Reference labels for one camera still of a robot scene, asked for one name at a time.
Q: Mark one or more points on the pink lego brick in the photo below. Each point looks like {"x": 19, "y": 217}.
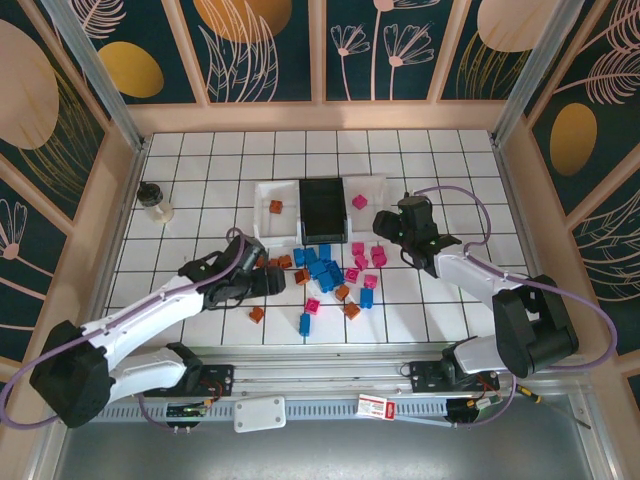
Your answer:
{"x": 370, "y": 281}
{"x": 376, "y": 250}
{"x": 380, "y": 260}
{"x": 357, "y": 248}
{"x": 361, "y": 262}
{"x": 313, "y": 305}
{"x": 352, "y": 275}
{"x": 359, "y": 201}

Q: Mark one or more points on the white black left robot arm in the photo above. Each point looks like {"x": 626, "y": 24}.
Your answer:
{"x": 150, "y": 310}

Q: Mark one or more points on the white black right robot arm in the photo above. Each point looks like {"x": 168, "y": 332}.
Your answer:
{"x": 475, "y": 280}

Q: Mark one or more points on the white plastic tray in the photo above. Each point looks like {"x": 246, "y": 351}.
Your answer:
{"x": 272, "y": 227}
{"x": 370, "y": 187}

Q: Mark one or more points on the black plastic bin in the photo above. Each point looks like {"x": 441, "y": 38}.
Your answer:
{"x": 322, "y": 210}

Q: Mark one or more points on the clear jar with black cap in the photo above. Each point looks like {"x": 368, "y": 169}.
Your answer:
{"x": 155, "y": 202}

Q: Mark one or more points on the white plastic plate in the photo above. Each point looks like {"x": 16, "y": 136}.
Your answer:
{"x": 260, "y": 414}

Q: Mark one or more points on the small electronics board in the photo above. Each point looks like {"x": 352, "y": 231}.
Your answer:
{"x": 485, "y": 404}
{"x": 187, "y": 411}

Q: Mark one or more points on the red white card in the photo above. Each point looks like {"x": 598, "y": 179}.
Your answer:
{"x": 375, "y": 405}

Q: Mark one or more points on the yellow black screwdriver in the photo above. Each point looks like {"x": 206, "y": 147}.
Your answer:
{"x": 530, "y": 395}

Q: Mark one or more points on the grey metal panel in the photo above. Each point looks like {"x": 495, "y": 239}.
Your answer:
{"x": 320, "y": 455}

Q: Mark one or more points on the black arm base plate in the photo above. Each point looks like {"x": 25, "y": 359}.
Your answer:
{"x": 222, "y": 380}
{"x": 425, "y": 377}

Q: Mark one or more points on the aluminium side rail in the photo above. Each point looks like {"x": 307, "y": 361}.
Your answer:
{"x": 507, "y": 190}
{"x": 129, "y": 200}

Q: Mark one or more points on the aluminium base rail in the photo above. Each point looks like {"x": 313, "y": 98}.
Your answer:
{"x": 320, "y": 372}

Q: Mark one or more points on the aluminium frame post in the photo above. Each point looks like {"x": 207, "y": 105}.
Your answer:
{"x": 540, "y": 70}
{"x": 95, "y": 75}

